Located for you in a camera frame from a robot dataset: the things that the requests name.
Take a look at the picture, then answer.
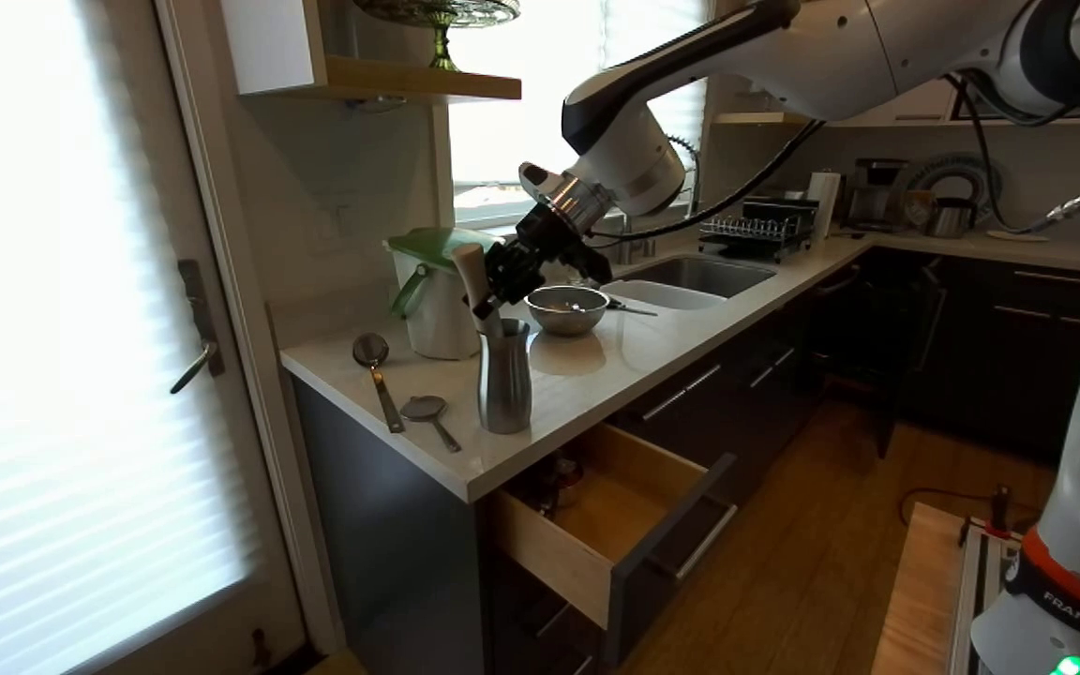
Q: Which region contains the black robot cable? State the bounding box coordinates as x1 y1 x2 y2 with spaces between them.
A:
590 66 1080 249

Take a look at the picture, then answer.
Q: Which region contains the dark coffee maker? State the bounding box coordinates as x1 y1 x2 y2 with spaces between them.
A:
843 152 916 236

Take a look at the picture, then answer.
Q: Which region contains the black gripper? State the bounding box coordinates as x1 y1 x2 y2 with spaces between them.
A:
471 201 614 324

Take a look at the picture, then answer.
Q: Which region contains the silver metal cup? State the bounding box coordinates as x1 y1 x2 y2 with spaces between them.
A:
471 311 539 440

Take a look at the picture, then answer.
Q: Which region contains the green glass cake stand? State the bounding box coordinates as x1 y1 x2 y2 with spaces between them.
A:
349 0 525 76

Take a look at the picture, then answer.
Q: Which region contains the silver metal bowl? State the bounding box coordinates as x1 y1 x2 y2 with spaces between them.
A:
520 282 614 341

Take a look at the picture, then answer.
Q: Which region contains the dark side cabinet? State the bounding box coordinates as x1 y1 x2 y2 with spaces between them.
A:
864 250 1080 467

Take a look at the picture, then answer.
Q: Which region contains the wooden wall shelf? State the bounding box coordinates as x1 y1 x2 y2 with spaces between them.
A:
216 0 530 109

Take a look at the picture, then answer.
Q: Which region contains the wooden robot platform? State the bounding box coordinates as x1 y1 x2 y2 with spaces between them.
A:
866 495 971 675

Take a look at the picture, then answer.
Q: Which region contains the kitchen sink basin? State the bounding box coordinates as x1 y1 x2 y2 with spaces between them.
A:
620 250 784 305

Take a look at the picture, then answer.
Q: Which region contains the small dark mesh strainer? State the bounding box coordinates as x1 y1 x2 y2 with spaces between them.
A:
399 392 465 459

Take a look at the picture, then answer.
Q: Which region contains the dark door lever handle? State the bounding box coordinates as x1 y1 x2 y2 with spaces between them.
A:
164 255 229 400

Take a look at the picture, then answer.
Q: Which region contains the window with white blinds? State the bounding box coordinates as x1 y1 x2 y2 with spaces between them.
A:
443 0 713 236

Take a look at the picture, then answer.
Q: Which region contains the door with white blinds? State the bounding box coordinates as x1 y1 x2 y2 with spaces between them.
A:
0 0 324 675

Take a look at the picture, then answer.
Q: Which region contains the open wooden drawer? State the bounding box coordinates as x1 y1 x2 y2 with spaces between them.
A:
488 420 745 667

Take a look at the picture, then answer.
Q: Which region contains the strainer with wooden handle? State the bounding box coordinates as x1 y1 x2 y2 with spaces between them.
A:
349 329 409 440

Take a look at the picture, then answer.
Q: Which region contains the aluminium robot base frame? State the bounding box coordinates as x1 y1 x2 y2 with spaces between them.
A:
946 514 1029 675

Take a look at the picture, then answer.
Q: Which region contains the dark kitchen counter cabinet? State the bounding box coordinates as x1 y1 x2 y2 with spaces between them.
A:
294 255 869 675

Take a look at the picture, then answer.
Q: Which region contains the white container green lid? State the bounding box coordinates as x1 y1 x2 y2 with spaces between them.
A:
384 224 495 364

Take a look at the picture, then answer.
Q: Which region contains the black dish rack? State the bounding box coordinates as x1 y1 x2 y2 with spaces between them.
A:
699 186 825 265

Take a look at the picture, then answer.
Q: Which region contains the round grey kettle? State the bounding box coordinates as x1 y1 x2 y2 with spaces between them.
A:
908 151 1009 244

